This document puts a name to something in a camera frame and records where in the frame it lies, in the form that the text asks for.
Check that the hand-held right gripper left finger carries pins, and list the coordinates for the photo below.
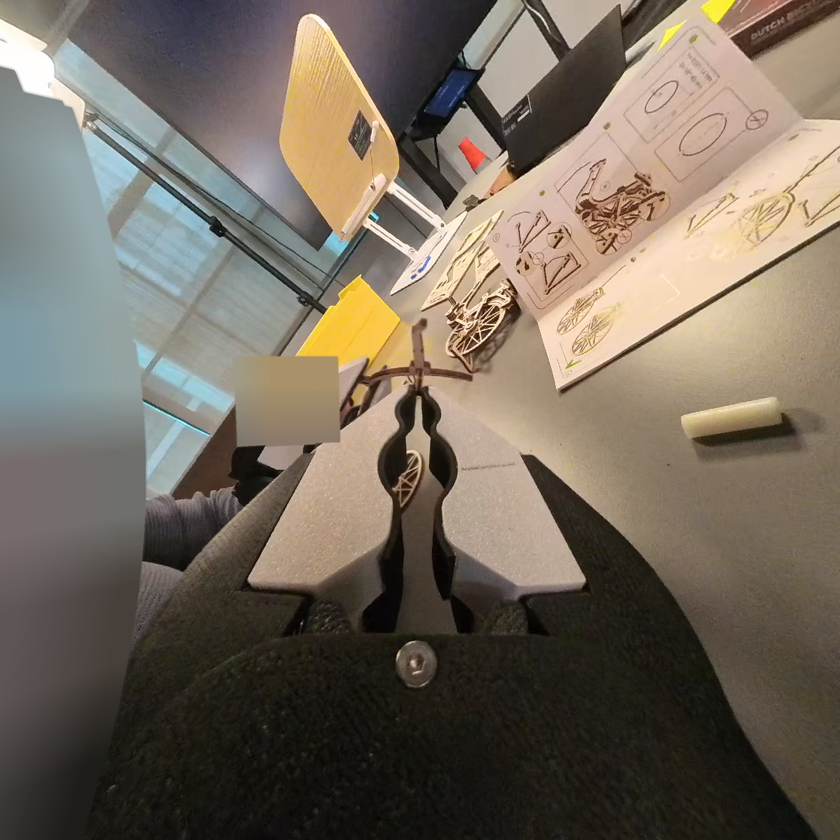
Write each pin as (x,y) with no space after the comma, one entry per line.
(315,518)

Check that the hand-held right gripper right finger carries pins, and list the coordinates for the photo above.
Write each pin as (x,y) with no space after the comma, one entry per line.
(512,525)

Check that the yellow sticky note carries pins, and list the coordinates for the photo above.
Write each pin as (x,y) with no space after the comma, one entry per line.
(671,36)
(716,8)

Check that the wooden triangular frame part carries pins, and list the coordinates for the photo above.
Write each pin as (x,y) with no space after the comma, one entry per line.
(418,348)

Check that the wooden arc part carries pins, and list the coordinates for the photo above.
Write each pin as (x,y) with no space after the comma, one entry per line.
(453,376)

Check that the black laptop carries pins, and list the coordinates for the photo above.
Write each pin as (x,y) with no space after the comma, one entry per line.
(564,98)

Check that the red cone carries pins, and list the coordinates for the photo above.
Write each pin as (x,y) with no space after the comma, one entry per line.
(474,157)

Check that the wooden spoked wheel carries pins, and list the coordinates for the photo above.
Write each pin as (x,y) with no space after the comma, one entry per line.
(408,482)

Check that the wooden tilt table on stand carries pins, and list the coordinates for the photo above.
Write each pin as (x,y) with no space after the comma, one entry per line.
(328,118)

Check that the wooden bicycle model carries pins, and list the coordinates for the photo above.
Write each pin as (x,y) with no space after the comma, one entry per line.
(479,321)

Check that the dark model kit box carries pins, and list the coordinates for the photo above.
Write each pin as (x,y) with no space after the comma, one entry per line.
(787,23)

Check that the black stand pole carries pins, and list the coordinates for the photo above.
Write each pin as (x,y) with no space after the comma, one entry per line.
(197,210)

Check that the person's left forearm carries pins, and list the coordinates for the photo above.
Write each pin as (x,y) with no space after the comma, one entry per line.
(184,525)

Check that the blue computer screen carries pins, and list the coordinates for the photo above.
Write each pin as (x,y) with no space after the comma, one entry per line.
(451,92)

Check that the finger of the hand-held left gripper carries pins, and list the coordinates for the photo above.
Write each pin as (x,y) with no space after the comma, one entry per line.
(351,380)

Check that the yellow plastic bin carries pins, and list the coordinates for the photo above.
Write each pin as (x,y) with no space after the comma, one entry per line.
(354,321)

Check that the white wax cylinder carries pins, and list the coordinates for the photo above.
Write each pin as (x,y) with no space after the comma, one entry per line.
(728,418)

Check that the wooden parts sheet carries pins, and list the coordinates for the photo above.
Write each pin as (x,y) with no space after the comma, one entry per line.
(459,262)

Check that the white instruction booklet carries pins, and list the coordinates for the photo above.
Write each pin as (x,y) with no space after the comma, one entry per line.
(689,197)

